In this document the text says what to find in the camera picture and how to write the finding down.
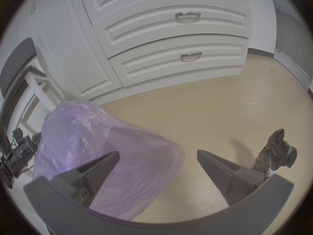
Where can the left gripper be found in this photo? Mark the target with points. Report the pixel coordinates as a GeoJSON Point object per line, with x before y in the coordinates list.
{"type": "Point", "coordinates": [24, 155]}

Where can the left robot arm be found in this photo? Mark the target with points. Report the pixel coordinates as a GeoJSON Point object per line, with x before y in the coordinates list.
{"type": "Point", "coordinates": [6, 175]}

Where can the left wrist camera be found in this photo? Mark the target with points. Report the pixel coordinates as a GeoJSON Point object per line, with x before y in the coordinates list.
{"type": "Point", "coordinates": [17, 135]}

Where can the purple plastic bag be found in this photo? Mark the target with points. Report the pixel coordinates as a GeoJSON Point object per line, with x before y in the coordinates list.
{"type": "Point", "coordinates": [80, 136]}

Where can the crumpled black plastic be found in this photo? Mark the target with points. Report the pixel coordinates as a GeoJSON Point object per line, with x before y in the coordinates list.
{"type": "Point", "coordinates": [276, 150]}

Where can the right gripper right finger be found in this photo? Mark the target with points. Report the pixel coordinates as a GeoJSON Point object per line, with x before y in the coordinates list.
{"type": "Point", "coordinates": [227, 177]}

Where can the white printed wrapper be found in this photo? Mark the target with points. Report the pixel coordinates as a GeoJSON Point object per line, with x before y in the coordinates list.
{"type": "Point", "coordinates": [271, 172]}

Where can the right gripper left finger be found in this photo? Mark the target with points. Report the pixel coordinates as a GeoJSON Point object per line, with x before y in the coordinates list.
{"type": "Point", "coordinates": [97, 175]}

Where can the white wardrobe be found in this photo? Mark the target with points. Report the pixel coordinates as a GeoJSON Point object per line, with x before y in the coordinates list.
{"type": "Point", "coordinates": [159, 33]}

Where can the white trash bin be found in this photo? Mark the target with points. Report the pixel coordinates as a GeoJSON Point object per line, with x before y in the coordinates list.
{"type": "Point", "coordinates": [146, 175]}

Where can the grey and white chair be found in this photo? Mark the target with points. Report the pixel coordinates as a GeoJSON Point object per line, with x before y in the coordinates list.
{"type": "Point", "coordinates": [19, 57]}

